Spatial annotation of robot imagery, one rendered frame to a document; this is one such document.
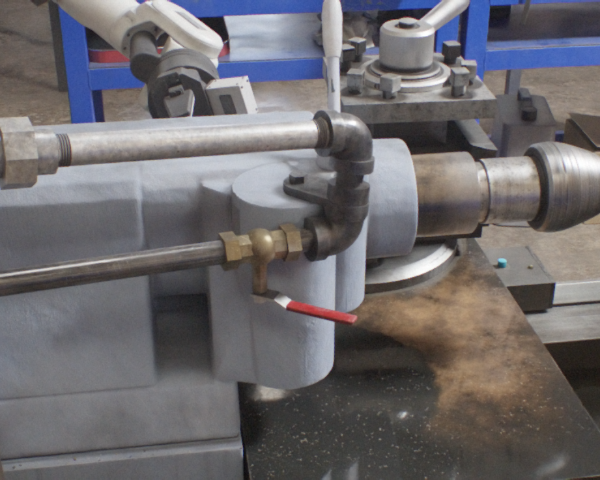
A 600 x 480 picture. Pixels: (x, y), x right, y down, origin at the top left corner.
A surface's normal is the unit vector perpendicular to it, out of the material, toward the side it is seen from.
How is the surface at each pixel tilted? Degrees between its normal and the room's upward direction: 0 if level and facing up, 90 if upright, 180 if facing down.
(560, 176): 51
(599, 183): 67
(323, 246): 81
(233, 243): 60
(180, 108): 15
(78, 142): 45
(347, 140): 93
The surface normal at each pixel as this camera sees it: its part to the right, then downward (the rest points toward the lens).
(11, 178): 0.43, 0.58
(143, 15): -0.50, 0.07
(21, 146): 0.44, -0.15
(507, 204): 0.15, 0.43
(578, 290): 0.11, -0.29
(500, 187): 0.13, -0.05
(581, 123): 0.16, -0.87
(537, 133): -0.07, 0.48
